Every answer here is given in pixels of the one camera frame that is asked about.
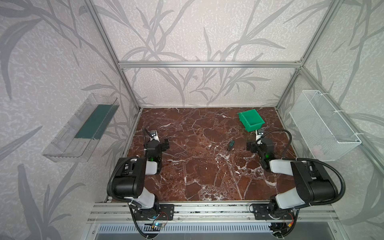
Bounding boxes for white wire mesh basket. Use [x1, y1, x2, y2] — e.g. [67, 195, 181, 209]
[290, 90, 362, 162]

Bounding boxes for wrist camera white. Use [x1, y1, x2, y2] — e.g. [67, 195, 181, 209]
[255, 130, 264, 145]
[150, 130, 160, 142]

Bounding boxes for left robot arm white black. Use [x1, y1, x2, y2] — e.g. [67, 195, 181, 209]
[107, 139, 175, 221]

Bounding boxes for aluminium frame crossbar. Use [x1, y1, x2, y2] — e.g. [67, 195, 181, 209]
[118, 61, 302, 69]

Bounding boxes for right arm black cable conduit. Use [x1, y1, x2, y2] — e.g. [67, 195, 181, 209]
[259, 128, 346, 206]

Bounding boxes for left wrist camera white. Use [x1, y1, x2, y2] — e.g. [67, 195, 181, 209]
[150, 130, 160, 142]

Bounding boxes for clear plastic wall tray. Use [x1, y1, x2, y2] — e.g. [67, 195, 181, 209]
[42, 94, 120, 163]

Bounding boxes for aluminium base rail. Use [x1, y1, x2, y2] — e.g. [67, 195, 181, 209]
[87, 201, 340, 224]

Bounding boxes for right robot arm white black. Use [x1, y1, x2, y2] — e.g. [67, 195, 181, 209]
[247, 138, 346, 220]

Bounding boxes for green plastic bin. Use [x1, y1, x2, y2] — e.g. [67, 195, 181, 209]
[238, 109, 265, 132]

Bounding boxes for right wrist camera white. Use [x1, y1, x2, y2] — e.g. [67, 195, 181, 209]
[255, 130, 264, 145]

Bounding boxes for green black screwdriver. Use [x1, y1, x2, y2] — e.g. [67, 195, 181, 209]
[227, 140, 235, 152]

